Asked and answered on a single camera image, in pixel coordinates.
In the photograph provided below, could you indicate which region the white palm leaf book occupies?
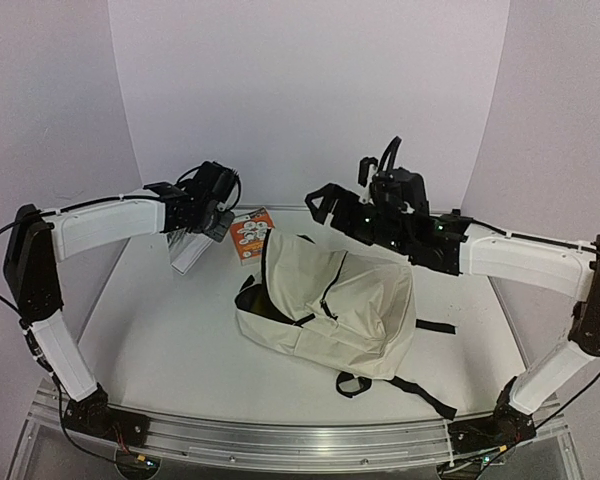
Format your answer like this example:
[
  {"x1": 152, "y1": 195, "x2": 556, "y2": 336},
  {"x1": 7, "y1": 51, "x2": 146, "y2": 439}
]
[{"x1": 167, "y1": 230, "x2": 213, "y2": 275}]

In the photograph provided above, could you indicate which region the orange comic book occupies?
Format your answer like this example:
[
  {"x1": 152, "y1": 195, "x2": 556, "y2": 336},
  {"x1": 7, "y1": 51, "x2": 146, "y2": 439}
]
[{"x1": 229, "y1": 207, "x2": 274, "y2": 265}]

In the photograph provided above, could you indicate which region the beige canvas backpack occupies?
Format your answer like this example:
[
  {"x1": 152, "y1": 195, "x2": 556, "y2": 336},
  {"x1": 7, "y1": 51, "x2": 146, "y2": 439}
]
[{"x1": 234, "y1": 229, "x2": 456, "y2": 420}]

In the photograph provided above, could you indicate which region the yellow plastic folder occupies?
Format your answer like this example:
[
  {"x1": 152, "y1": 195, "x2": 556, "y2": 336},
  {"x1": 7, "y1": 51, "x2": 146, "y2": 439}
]
[{"x1": 235, "y1": 284, "x2": 279, "y2": 318}]

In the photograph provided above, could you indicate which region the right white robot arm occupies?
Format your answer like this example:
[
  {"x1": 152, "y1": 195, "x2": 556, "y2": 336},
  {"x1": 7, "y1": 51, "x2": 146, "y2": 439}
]
[{"x1": 305, "y1": 183, "x2": 600, "y2": 415}]

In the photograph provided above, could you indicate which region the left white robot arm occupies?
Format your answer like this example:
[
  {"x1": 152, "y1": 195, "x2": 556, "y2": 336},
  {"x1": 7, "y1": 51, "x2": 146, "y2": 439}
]
[{"x1": 0, "y1": 180, "x2": 242, "y2": 435}]

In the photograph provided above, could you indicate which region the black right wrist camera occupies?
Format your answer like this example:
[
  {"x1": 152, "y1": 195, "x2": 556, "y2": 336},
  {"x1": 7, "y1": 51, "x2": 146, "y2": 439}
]
[{"x1": 357, "y1": 136, "x2": 430, "y2": 215}]

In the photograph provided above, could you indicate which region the aluminium table edge rail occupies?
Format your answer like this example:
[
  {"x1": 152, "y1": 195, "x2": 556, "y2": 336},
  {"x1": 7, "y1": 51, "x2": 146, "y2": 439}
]
[{"x1": 234, "y1": 202, "x2": 451, "y2": 216}]

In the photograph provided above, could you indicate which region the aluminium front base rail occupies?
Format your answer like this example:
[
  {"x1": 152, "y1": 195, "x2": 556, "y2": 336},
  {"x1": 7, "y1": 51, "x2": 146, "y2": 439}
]
[{"x1": 6, "y1": 381, "x2": 584, "y2": 479}]

